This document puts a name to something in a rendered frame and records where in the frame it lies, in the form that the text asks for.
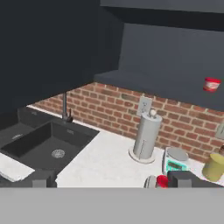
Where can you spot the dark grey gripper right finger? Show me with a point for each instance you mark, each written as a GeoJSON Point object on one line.
{"type": "Point", "coordinates": [180, 176]}

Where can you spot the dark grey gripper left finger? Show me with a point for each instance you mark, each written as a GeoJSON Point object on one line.
{"type": "Point", "coordinates": [43, 177]}

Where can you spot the white teal digital scale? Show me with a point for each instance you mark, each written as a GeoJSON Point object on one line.
{"type": "Point", "coordinates": [176, 159]}

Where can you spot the red jam jar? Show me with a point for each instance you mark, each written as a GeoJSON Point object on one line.
{"type": "Point", "coordinates": [211, 85]}

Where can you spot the dark grey cabinet door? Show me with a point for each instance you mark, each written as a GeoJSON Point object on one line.
{"type": "Point", "coordinates": [49, 43]}

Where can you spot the red and white can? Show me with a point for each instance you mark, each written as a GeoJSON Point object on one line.
{"type": "Point", "coordinates": [160, 181]}

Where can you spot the olive yellow jar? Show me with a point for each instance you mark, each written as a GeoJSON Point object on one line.
{"type": "Point", "coordinates": [213, 167]}

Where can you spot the black kitchen sink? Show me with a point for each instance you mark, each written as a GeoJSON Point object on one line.
{"type": "Point", "coordinates": [49, 143]}

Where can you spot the grey paper towel holder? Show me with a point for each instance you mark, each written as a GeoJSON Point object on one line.
{"type": "Point", "coordinates": [146, 134]}

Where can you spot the dark grey sink tap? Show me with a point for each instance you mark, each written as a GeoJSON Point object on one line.
{"type": "Point", "coordinates": [64, 106]}

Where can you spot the grey wall socket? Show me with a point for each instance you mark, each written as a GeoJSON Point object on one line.
{"type": "Point", "coordinates": [220, 131]}

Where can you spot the white wall socket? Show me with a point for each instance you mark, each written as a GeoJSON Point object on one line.
{"type": "Point", "coordinates": [145, 105]}

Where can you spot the dark grey wall cabinet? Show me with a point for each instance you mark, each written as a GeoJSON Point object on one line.
{"type": "Point", "coordinates": [172, 55]}

